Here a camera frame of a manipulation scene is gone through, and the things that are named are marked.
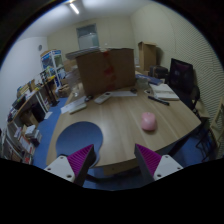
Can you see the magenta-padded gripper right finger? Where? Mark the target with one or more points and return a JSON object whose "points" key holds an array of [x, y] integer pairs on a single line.
{"points": [[166, 166]]}

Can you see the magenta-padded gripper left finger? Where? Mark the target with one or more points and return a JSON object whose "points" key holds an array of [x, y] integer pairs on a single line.
{"points": [[60, 166]]}

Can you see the pink computer mouse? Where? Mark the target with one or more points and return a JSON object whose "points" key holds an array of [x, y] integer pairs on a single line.
{"points": [[148, 121]]}

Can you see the dark blue round mouse pad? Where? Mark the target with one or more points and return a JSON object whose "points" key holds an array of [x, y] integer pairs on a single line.
{"points": [[78, 136]]}

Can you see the low shelf unit with books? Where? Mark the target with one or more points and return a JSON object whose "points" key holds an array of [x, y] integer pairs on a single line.
{"points": [[20, 140]]}

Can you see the black marker pen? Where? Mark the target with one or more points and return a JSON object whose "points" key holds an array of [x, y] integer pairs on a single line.
{"points": [[158, 100]]}

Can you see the white open book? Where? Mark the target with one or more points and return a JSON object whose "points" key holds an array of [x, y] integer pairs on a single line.
{"points": [[163, 91]]}

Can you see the small cardboard floor box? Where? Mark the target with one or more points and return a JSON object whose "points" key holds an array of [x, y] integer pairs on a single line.
{"points": [[64, 90]]}

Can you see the black floor stand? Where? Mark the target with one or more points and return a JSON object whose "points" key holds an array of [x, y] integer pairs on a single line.
{"points": [[50, 90]]}

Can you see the small dark clip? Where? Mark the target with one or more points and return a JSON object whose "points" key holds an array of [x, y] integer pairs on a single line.
{"points": [[133, 90]]}

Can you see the clear plastic jar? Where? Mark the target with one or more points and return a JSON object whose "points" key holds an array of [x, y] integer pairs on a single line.
{"points": [[73, 79]]}

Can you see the black office chair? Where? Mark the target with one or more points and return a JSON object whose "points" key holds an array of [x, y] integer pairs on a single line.
{"points": [[181, 78]]}

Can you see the dark box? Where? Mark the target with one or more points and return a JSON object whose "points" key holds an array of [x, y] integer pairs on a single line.
{"points": [[158, 71]]}

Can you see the blue white glass cabinet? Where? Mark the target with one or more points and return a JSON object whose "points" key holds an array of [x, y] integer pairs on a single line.
{"points": [[52, 65]]}

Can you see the large brown cardboard box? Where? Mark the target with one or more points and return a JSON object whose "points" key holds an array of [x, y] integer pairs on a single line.
{"points": [[105, 70]]}

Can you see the tall narrow cardboard box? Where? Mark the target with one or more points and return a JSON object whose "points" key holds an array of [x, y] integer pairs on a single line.
{"points": [[146, 55]]}

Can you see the grey flat board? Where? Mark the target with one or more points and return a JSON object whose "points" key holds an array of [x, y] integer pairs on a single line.
{"points": [[81, 52]]}

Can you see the long ceiling light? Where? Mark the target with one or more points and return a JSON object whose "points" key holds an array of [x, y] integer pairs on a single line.
{"points": [[74, 8]]}

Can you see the wooden wall desk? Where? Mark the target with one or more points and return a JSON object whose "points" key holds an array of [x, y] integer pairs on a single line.
{"points": [[30, 98]]}

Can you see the round wall clock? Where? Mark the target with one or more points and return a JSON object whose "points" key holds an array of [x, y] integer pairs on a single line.
{"points": [[40, 47]]}

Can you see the grey wall window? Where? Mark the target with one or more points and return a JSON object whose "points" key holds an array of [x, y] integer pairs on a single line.
{"points": [[87, 36]]}

